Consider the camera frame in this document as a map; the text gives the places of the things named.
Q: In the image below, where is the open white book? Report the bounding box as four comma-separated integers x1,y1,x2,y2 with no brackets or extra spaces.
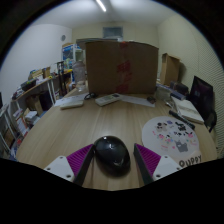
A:
170,95,205,125

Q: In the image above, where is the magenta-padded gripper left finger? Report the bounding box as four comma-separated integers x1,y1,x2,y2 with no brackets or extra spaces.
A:
43,143,97,187

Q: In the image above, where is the black office chair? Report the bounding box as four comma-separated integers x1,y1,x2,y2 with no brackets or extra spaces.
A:
189,75,218,133

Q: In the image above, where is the blue book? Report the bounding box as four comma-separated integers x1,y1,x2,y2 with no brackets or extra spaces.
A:
169,89,187,101

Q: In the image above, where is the round white printed mouse pad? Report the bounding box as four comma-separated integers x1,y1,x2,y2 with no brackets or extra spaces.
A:
141,115,203,169

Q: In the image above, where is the black marker pen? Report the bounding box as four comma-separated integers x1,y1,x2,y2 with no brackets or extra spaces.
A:
168,109,196,131

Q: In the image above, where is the tall open cardboard box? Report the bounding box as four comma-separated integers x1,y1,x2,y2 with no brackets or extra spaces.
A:
159,52,181,87

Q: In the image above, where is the black bag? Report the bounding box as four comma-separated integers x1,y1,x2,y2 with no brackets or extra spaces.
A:
169,80,190,96

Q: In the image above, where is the large brown cardboard box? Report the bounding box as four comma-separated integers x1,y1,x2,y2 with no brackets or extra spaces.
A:
84,40,160,95

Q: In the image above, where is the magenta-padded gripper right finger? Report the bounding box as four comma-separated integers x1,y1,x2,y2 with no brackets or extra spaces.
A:
133,143,183,186

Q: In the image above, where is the black computer mouse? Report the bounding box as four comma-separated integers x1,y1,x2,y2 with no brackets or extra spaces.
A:
93,135,132,177

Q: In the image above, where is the clear plastic bottle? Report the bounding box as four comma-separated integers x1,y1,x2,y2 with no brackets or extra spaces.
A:
72,59,88,93

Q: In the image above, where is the ceiling light tube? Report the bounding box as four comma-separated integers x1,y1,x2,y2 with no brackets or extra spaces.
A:
95,0,108,13

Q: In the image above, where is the white remote control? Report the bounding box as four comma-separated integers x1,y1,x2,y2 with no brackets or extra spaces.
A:
94,93,123,107

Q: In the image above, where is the small flat white box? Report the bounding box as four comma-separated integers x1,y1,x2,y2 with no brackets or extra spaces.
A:
59,99,85,110

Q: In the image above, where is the door with window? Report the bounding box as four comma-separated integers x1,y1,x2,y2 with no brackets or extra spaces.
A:
102,26,124,39

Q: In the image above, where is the cluttered shelf unit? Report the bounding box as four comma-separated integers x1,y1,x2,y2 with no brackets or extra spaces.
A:
0,68,73,158

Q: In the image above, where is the clear plastic container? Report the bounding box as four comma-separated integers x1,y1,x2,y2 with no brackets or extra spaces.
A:
155,84,173,101

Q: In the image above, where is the blue and white carton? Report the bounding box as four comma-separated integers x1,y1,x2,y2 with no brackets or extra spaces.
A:
61,43,84,70

